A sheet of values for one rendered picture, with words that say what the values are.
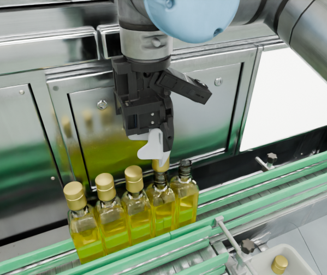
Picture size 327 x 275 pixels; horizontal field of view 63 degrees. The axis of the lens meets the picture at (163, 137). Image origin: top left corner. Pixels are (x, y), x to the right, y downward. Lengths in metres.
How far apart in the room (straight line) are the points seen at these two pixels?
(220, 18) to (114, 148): 0.45
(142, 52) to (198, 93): 0.13
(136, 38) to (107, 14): 0.18
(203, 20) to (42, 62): 0.34
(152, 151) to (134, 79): 0.14
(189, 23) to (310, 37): 0.11
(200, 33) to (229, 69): 0.42
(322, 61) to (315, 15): 0.04
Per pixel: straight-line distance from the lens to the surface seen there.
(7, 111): 0.60
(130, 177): 0.52
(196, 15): 0.25
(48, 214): 0.81
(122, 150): 0.65
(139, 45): 0.37
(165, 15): 0.24
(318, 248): 1.02
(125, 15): 0.37
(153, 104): 0.41
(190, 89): 0.44
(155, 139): 0.46
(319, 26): 0.28
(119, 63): 0.39
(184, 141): 0.71
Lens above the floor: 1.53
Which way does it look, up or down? 37 degrees down
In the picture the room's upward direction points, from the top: straight up
